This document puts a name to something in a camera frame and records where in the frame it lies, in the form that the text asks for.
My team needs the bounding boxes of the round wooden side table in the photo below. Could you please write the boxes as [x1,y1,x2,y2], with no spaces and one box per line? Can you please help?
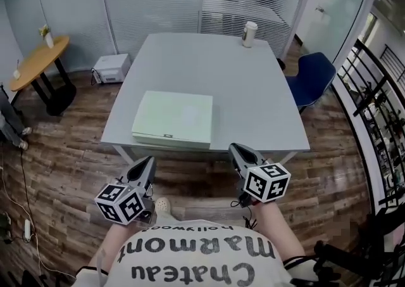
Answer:
[9,35,77,117]

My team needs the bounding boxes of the black metal railing shelf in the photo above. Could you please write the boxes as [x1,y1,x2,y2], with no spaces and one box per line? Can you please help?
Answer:
[331,37,405,215]

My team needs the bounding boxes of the white box appliance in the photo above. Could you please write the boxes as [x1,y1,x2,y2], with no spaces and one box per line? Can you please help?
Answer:
[94,53,132,84]

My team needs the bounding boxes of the black metal frame equipment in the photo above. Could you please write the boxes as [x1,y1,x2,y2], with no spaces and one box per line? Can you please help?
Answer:
[313,208,405,287]

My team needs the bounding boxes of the white floor cable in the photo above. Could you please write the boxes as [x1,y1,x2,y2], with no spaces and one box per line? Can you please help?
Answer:
[0,146,77,280]

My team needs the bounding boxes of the blue plastic chair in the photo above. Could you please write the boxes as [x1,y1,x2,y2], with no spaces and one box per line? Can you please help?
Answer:
[284,52,337,114]

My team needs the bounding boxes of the pale green laptop item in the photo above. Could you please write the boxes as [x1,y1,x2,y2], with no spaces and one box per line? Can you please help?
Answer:
[131,90,214,150]

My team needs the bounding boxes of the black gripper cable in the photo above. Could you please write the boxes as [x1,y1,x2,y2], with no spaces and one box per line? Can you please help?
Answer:
[230,199,259,230]

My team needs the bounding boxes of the person's left forearm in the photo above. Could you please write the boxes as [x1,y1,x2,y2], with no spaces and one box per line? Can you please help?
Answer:
[88,222,143,269]

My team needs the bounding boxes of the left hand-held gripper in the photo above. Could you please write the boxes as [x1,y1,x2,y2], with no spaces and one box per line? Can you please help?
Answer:
[94,156,158,227]

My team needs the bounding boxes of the person's white printed shirt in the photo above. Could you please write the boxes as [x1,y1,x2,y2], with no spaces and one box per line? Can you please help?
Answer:
[71,224,296,287]

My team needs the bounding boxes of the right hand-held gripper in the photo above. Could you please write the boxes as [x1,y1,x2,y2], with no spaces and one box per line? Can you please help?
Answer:
[228,143,292,208]

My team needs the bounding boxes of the person's right forearm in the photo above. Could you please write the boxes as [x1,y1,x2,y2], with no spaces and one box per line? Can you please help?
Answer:
[252,203,306,264]

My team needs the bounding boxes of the paper coffee cup white lid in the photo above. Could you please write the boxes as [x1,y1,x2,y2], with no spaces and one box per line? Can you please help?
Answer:
[242,21,258,49]

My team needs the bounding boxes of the white vase with plant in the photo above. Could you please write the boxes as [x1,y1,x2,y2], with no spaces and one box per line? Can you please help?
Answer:
[38,24,55,49]

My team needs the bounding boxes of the person's white clog shoe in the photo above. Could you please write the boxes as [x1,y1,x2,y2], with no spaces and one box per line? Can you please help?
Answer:
[154,196,172,214]

